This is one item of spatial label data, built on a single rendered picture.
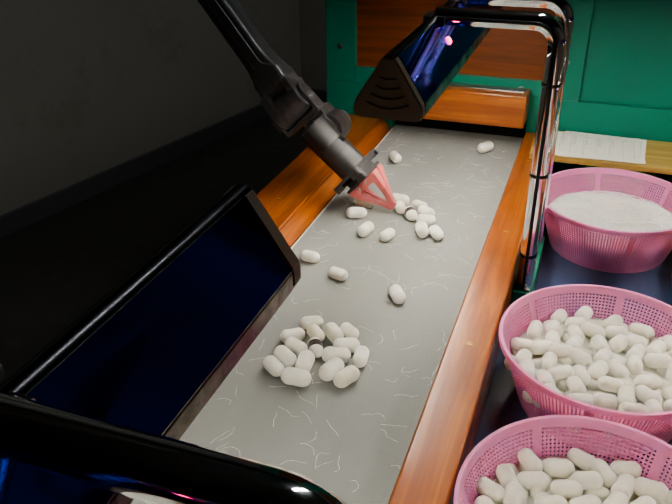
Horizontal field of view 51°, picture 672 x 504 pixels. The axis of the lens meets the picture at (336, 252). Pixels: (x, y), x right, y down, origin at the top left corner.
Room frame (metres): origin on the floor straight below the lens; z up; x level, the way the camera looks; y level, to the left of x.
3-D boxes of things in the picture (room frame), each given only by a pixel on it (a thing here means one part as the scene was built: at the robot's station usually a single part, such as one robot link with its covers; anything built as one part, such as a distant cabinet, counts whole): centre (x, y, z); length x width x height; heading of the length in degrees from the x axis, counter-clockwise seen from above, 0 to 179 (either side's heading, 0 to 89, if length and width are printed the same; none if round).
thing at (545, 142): (1.03, -0.24, 0.90); 0.20 x 0.19 x 0.45; 160
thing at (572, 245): (1.12, -0.49, 0.72); 0.27 x 0.27 x 0.10
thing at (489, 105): (1.50, -0.27, 0.83); 0.30 x 0.06 x 0.07; 70
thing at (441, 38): (1.06, -0.17, 1.08); 0.62 x 0.08 x 0.07; 160
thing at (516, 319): (0.71, -0.34, 0.72); 0.27 x 0.27 x 0.10
